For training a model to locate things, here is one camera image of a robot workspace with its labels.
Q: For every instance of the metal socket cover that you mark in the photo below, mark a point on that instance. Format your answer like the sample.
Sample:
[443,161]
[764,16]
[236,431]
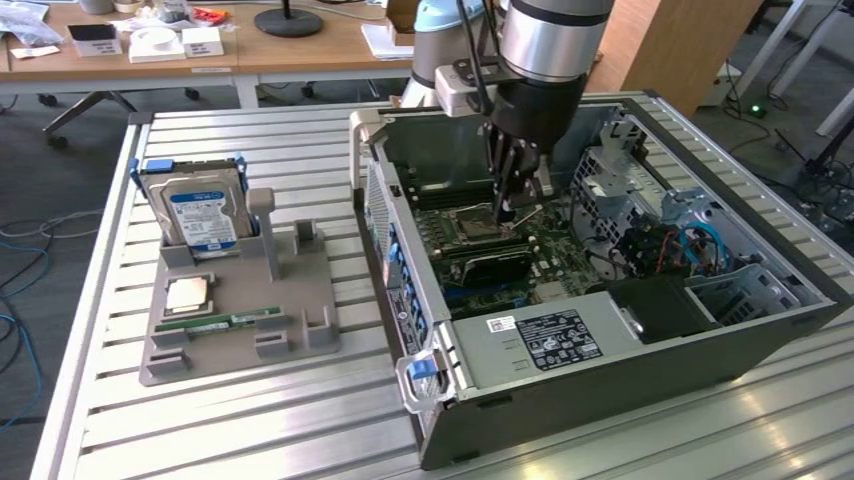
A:
[526,219]

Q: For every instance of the device with green light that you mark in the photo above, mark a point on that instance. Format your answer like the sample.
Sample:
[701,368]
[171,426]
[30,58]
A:
[757,109]

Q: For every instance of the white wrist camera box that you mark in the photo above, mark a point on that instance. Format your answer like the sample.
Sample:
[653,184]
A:
[457,92]

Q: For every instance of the metal drive cage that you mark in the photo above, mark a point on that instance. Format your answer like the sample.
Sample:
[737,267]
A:
[627,210]

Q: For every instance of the CPU socket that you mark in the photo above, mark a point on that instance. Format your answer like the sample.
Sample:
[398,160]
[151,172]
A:
[474,225]

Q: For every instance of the white box with tape roll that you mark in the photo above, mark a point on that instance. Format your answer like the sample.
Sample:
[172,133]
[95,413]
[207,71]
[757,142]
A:
[156,45]

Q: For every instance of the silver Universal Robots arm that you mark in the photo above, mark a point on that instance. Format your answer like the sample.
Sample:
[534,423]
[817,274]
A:
[554,40]

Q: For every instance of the black graphics card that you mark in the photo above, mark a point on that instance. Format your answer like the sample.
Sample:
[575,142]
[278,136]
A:
[497,270]

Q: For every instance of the grey parts rack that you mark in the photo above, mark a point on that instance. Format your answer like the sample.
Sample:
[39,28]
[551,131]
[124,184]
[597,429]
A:
[247,295]

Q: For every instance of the black lamp base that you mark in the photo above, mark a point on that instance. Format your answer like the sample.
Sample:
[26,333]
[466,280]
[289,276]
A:
[289,22]

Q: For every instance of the white box with black top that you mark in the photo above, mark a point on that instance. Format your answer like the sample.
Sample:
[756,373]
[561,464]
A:
[95,40]

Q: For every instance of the wooden desk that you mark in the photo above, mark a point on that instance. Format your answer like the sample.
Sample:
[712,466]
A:
[100,67]

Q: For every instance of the plain white box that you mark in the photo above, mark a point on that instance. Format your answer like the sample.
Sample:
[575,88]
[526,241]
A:
[202,42]

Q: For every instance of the grey power supply unit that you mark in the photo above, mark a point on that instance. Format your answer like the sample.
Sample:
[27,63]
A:
[481,350]

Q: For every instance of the open grey PC case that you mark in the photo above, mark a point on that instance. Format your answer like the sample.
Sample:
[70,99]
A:
[601,400]

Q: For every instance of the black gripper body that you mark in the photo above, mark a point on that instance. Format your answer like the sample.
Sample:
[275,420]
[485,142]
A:
[537,110]

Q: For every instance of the black chair base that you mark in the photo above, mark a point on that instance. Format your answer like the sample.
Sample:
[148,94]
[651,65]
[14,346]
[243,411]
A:
[74,111]

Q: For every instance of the brown cardboard box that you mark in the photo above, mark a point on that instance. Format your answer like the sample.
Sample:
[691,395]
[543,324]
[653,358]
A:
[401,15]

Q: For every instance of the stack of white papers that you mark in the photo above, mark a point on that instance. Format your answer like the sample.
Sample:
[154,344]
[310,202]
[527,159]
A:
[387,42]

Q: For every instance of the blue expansion slot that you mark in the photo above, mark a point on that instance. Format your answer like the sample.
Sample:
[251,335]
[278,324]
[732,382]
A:
[457,292]

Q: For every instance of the wooden cabinet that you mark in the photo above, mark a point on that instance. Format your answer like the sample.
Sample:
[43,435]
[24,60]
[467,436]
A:
[708,60]

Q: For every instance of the green RAM stick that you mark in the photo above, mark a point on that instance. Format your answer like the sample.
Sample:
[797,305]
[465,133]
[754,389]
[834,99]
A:
[214,321]

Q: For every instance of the blue case latch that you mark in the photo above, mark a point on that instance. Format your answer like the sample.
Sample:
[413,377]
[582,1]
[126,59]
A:
[419,375]

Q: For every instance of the black plastic duct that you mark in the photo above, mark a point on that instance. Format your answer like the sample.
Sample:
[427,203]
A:
[661,310]

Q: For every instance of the hard disk in blue caddy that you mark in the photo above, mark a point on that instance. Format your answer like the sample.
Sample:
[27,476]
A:
[196,215]

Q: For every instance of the clear plastic bag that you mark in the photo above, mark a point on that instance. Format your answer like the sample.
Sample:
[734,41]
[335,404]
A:
[27,25]

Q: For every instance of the copper-topped CPU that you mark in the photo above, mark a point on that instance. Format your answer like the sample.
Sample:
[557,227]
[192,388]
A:
[184,295]

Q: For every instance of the red and white card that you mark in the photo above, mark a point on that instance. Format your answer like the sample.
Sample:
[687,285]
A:
[34,52]

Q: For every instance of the green motherboard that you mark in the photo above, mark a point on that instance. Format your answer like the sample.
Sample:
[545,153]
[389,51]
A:
[554,250]

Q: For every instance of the metal disk bay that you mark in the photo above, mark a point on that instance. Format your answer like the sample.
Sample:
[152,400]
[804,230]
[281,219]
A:
[741,295]

